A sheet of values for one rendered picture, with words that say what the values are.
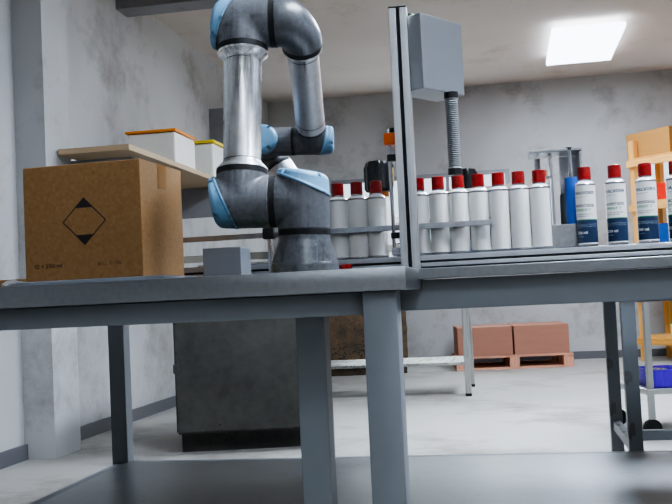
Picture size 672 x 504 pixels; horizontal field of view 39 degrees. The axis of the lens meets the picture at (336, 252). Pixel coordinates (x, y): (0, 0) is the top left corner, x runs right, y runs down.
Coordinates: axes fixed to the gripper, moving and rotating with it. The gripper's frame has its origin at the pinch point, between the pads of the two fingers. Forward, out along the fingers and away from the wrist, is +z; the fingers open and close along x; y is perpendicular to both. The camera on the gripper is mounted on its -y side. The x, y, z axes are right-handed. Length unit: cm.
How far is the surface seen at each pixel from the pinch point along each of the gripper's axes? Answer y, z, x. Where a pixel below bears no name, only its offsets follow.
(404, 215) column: -16.1, 8.0, -22.0
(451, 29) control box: -8, -27, -58
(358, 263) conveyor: -4.8, 10.5, -4.7
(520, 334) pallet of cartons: 684, 83, -29
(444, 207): -1.6, 10.2, -31.3
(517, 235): -2, 27, -43
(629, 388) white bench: 108, 91, -52
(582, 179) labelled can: -1, 24, -65
